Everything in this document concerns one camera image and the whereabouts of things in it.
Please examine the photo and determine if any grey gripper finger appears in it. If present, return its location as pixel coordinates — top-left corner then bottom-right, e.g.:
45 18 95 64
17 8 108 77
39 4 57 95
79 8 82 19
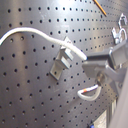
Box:
82 61 126 95
87 46 128 69

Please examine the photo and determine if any orange pencil-like rod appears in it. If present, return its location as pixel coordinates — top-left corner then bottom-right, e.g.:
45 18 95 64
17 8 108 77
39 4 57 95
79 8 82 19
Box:
93 0 107 16

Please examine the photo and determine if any perforated metal breadboard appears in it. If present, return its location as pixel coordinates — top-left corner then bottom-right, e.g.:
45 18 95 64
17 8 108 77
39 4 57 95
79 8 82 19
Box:
0 0 128 128

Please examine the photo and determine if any far metal cable clip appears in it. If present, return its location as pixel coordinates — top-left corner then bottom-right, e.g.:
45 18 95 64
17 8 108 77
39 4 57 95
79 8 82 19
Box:
112 13 127 44

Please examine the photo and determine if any white looped cable orange band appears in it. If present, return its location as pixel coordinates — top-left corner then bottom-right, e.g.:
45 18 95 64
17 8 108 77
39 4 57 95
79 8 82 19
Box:
77 84 101 101

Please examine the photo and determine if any grey metal cable clip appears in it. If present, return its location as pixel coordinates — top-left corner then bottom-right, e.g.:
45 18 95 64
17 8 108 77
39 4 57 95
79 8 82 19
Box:
49 36 75 81

